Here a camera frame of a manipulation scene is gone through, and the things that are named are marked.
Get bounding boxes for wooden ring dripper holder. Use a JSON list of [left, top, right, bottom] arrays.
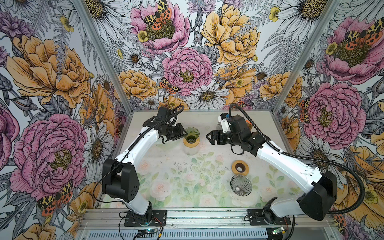
[[183, 136, 200, 148], [232, 160, 250, 176]]

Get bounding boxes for green circuit board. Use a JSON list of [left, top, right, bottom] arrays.
[[135, 229, 163, 238]]

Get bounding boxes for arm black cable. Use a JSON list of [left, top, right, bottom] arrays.
[[92, 104, 185, 205], [228, 103, 366, 215]]

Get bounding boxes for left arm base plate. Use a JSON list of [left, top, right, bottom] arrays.
[[124, 210, 168, 227]]

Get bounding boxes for left corner frame post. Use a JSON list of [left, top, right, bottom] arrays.
[[74, 1, 133, 117]]

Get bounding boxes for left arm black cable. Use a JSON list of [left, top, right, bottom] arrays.
[[92, 104, 185, 205]]

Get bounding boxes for green glass dripper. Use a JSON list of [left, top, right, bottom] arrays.
[[185, 127, 200, 138]]

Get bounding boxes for aluminium front rail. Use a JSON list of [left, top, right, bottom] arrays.
[[77, 208, 339, 238]]

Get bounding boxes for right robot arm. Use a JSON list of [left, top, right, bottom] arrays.
[[206, 113, 337, 221]]

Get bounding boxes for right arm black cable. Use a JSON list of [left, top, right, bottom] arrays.
[[228, 103, 366, 215]]

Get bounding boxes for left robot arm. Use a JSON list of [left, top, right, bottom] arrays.
[[101, 105, 187, 216]]

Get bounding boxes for clear glass carafe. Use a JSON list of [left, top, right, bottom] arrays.
[[183, 146, 200, 156]]

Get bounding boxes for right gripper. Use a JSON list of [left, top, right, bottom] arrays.
[[205, 129, 242, 146]]

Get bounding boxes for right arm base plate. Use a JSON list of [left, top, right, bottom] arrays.
[[245, 209, 291, 226]]

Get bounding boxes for brown coffee filter stack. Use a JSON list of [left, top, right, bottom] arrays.
[[246, 120, 253, 131]]

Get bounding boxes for grey glass dripper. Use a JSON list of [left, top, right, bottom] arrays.
[[230, 175, 253, 197]]

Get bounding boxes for corner frame post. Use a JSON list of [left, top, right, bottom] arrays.
[[272, 0, 340, 114], [74, 1, 133, 117]]

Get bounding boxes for right corner frame post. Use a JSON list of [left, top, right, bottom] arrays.
[[272, 0, 340, 114]]

